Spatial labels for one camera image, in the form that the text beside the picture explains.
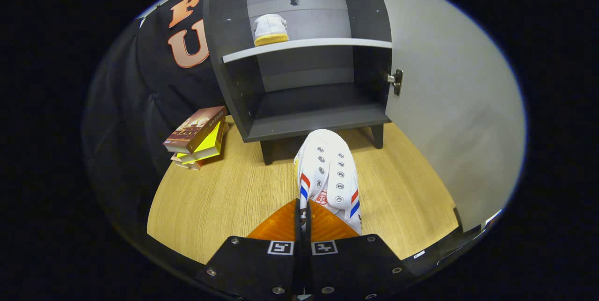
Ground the black backdrop cloth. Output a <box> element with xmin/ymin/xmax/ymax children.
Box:
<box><xmin>82</xmin><ymin>0</ymin><xmax>234</xmax><ymax>245</ymax></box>

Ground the dark grey shoe cabinet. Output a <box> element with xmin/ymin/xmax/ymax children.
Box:
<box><xmin>203</xmin><ymin>0</ymin><xmax>394</xmax><ymax>166</ymax></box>

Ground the white shoe yellow sole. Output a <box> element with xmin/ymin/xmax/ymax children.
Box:
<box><xmin>253</xmin><ymin>14</ymin><xmax>289</xmax><ymax>47</ymax></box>
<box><xmin>293</xmin><ymin>129</ymin><xmax>363</xmax><ymax>236</ymax></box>

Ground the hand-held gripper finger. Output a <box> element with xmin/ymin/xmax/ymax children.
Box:
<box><xmin>307</xmin><ymin>200</ymin><xmax>419</xmax><ymax>301</ymax></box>
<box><xmin>194</xmin><ymin>198</ymin><xmax>302</xmax><ymax>301</ymax></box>

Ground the beige shoe cabinet door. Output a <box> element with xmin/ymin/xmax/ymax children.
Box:
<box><xmin>360</xmin><ymin>0</ymin><xmax>527</xmax><ymax>234</ymax></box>

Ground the light grey cabinet shelf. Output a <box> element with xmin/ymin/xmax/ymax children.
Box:
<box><xmin>222</xmin><ymin>38</ymin><xmax>393</xmax><ymax>64</ymax></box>

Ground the metal door hinge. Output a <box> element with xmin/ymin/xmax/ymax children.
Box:
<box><xmin>385</xmin><ymin>69</ymin><xmax>404</xmax><ymax>96</ymax></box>

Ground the yellow book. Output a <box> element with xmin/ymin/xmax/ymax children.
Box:
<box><xmin>175</xmin><ymin>121</ymin><xmax>226</xmax><ymax>166</ymax></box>

